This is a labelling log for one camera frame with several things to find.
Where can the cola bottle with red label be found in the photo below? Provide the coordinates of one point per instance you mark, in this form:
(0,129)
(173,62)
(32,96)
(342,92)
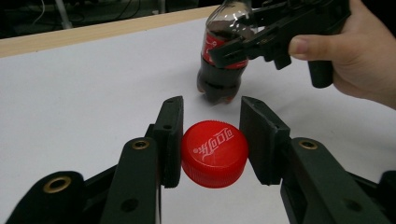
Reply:
(218,81)

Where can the wooden table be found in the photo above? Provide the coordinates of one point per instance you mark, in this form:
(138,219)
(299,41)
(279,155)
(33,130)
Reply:
(93,31)

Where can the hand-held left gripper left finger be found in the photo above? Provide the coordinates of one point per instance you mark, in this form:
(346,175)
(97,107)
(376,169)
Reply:
(137,180)

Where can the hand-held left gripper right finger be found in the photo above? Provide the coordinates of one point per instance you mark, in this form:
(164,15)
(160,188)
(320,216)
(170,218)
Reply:
(311,180)

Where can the red bottle cap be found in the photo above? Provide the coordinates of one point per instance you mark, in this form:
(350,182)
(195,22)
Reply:
(214,155)

